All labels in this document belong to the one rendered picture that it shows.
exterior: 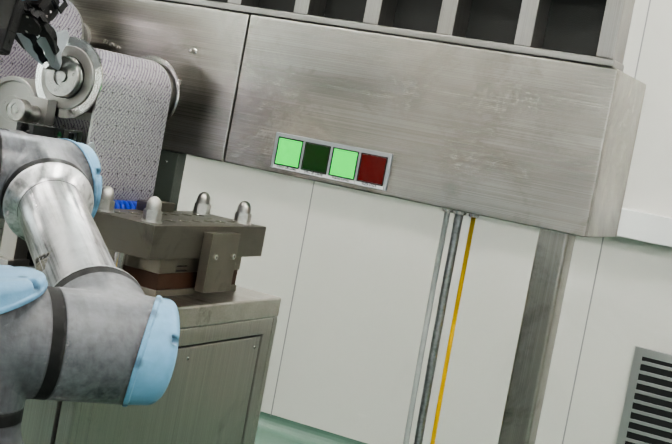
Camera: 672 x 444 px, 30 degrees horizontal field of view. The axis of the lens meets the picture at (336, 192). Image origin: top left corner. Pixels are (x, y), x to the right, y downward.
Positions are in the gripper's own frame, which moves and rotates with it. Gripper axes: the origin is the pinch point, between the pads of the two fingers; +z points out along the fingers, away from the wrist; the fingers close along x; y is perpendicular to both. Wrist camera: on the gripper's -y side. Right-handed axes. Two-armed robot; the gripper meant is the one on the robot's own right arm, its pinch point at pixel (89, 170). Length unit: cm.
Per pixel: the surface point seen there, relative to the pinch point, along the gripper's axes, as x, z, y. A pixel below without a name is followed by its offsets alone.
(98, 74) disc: -0.4, -2.9, 17.4
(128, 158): -0.2, 11.0, 2.9
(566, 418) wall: -34, 263, -73
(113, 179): -0.3, 7.4, -1.3
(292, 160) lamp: -25.1, 29.5, 8.0
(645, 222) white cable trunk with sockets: -48, 258, 2
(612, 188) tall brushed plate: -84, 44, 14
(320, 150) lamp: -30.6, 29.5, 11.0
